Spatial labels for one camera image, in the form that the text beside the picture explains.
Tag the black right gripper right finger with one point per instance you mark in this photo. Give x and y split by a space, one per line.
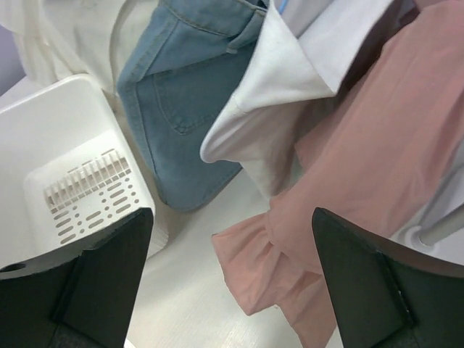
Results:
385 294

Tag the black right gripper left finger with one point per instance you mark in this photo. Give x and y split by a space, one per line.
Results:
81 294

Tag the blue denim skirt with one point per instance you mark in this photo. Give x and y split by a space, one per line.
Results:
184 68

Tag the white pleated skirt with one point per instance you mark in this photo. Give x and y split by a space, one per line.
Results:
303 53

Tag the metal clothes rack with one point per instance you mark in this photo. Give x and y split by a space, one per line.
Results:
443 228

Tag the white plastic basket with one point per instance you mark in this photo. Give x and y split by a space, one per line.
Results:
67 170

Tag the pink ruffled dress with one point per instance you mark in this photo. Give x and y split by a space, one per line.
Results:
375 161

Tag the white ruffled dress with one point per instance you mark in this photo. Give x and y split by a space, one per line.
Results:
57 39

